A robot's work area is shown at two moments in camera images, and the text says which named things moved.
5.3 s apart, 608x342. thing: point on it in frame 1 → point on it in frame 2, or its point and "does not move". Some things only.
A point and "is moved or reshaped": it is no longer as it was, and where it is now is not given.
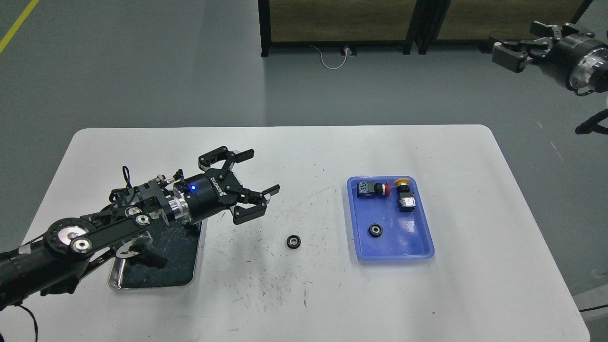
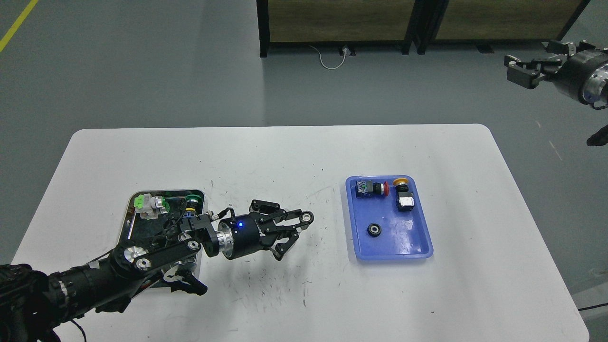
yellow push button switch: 407,202 does not move
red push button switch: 366,189 does not move
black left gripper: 206,194 → 243,235
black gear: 375,230 does not move
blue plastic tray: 405,235 does not move
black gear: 293,242 is moved or reshaped
